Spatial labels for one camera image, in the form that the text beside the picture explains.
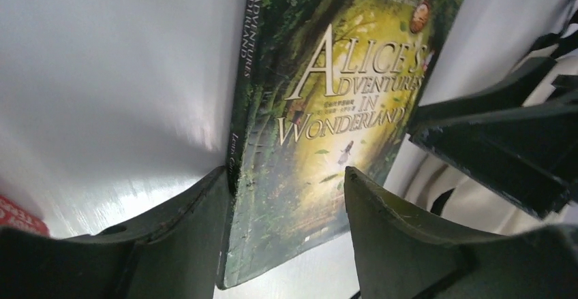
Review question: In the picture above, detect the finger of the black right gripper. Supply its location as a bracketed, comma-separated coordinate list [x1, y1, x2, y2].
[409, 101, 577, 219]
[413, 57, 557, 121]

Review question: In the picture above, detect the red comic book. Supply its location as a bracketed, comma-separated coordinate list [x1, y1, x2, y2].
[1, 195, 50, 236]

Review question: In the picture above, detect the green yellow book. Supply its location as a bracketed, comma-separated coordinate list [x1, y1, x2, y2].
[217, 0, 463, 289]

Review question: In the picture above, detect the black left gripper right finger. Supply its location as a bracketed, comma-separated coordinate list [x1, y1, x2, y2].
[344, 167, 577, 298]

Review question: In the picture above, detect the cream canvas student bag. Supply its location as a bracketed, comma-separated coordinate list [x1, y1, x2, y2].
[403, 57, 577, 235]

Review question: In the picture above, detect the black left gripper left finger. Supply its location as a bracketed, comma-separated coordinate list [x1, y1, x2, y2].
[1, 167, 230, 298]

